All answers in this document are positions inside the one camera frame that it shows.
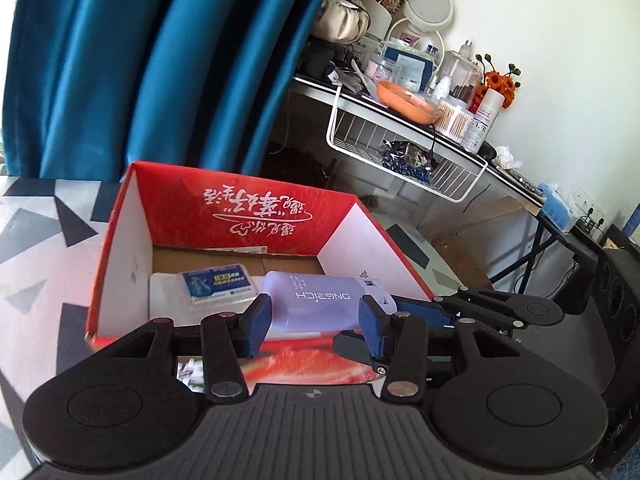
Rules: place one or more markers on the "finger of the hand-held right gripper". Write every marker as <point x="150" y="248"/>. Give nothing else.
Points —
<point x="350" y="344"/>
<point x="425" y="309"/>

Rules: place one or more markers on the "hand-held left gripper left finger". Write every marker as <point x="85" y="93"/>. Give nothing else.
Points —
<point x="260" y="322"/>

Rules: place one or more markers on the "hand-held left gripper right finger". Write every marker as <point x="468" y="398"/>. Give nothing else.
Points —
<point x="372" y="327"/>

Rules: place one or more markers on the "purple plastic bottle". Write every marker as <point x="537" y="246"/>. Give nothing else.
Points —
<point x="310" y="305"/>

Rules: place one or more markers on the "small blue label box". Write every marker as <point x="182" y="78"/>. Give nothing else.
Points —
<point x="215" y="282"/>

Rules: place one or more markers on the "white box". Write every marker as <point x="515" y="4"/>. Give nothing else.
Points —
<point x="167" y="295"/>

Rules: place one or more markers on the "strawberry print cardboard box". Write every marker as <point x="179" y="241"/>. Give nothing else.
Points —
<point x="240" y="205"/>

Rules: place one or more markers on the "black speaker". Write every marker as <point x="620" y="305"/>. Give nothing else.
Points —
<point x="615" y="285"/>

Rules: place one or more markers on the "light blue tissue box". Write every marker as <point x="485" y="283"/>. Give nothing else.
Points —
<point x="555" y="207"/>

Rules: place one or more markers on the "dark foil packets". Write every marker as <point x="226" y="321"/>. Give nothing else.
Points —
<point x="405" y="160"/>

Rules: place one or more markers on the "crumpled white tissue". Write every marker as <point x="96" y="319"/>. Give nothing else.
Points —
<point x="505" y="155"/>

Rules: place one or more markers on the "cotton swab container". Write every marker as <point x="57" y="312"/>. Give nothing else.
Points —
<point x="452" y="120"/>

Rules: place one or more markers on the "white bottle red label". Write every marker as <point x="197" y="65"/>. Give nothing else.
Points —
<point x="482" y="120"/>

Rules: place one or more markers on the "orange bowl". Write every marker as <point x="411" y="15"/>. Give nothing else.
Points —
<point x="405" y="102"/>

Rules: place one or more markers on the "orange artificial flowers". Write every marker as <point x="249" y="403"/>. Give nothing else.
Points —
<point x="500" y="80"/>

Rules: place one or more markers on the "clear glass jar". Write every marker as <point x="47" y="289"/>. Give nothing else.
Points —
<point x="460" y="72"/>

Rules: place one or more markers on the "clear plastic storage container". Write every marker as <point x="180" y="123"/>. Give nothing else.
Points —
<point x="405" y="62"/>

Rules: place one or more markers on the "blue curtain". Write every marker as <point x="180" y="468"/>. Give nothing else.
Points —
<point x="125" y="60"/>

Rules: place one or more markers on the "beige bag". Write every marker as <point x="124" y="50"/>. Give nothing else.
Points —
<point x="342" y="22"/>

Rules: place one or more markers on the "makeup brush holder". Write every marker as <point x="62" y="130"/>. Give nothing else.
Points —
<point x="377" y="10"/>

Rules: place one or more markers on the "round white mirror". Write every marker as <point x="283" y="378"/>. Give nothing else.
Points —
<point x="430" y="2"/>

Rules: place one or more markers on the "wall socket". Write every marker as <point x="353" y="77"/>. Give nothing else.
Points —
<point x="592" y="207"/>

